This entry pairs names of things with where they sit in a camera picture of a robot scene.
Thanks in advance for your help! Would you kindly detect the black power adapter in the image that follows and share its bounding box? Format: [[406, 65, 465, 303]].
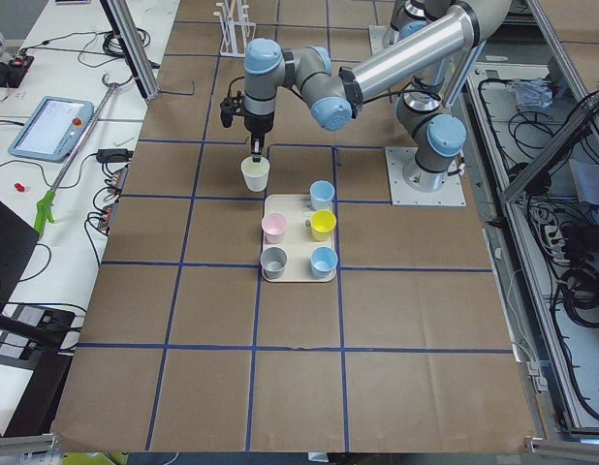
[[96, 148, 134, 164]]

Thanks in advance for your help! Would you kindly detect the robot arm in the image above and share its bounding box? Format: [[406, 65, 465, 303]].
[[227, 1, 511, 192]]

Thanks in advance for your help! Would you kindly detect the white wire cup rack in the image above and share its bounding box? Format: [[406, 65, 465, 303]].
[[213, 0, 256, 58]]

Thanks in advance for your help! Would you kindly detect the teach pendant tablet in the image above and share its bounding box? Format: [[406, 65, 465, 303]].
[[8, 96, 94, 163]]

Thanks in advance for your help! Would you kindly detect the cream plastic tray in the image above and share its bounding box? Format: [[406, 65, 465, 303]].
[[262, 194, 336, 283]]

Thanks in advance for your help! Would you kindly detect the pale green plastic cup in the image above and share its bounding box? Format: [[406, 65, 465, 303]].
[[240, 156, 270, 192]]

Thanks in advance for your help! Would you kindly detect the aluminium frame post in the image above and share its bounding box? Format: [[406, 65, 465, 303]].
[[100, 0, 160, 102]]

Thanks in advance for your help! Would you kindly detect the green handled reacher grabber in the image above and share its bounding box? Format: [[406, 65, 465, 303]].
[[34, 74, 134, 237]]

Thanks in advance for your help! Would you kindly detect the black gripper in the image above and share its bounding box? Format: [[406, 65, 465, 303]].
[[244, 111, 273, 163]]

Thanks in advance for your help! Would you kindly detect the pink plastic cup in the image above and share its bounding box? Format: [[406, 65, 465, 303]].
[[261, 212, 288, 244]]

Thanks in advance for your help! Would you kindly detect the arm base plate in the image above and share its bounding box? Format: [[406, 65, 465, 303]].
[[368, 25, 399, 55], [385, 146, 466, 207]]

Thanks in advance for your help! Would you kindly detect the grey plastic cup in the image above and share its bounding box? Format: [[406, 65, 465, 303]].
[[260, 246, 288, 281]]

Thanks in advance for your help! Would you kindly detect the yellow plastic cup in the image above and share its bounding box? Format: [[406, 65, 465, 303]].
[[309, 209, 337, 241]]

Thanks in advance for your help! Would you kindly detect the light blue cup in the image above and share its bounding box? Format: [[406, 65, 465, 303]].
[[310, 246, 338, 279], [309, 180, 335, 211]]

